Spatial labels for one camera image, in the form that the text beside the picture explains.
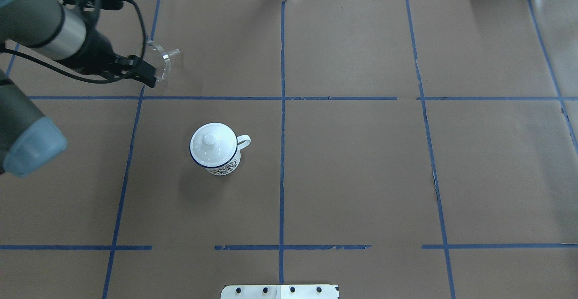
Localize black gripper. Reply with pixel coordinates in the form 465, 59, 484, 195
81, 32, 157, 88

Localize white enamel mug blue rim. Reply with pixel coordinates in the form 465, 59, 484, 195
189, 122, 252, 176

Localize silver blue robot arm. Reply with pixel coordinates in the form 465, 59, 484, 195
0, 0, 158, 178

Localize white enamel mug lid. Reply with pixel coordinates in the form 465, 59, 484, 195
189, 122, 237, 168

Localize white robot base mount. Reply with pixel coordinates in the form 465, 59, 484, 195
220, 284, 340, 299

